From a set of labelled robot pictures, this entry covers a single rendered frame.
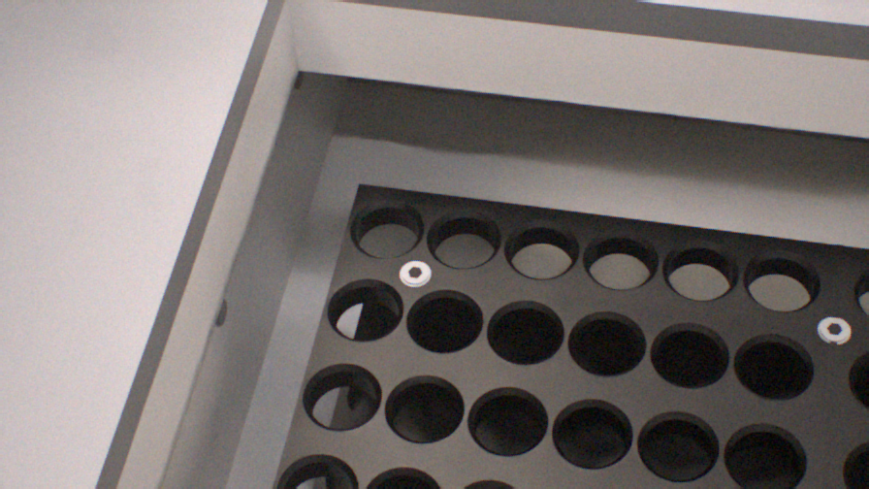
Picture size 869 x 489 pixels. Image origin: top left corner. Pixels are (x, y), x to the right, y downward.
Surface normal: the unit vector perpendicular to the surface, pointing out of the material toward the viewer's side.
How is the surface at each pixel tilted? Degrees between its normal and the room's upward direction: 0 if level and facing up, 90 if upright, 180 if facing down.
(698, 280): 0
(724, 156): 0
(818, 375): 0
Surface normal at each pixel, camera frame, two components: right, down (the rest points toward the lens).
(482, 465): -0.04, -0.60
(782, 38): -0.19, 0.79
